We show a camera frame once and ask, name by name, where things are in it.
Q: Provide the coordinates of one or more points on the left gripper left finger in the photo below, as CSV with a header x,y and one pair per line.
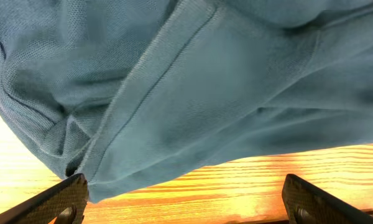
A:
x,y
65,202

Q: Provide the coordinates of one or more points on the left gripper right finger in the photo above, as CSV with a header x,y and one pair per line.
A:
x,y
306,203

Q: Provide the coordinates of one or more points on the blue t-shirt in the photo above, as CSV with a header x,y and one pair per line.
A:
x,y
135,93

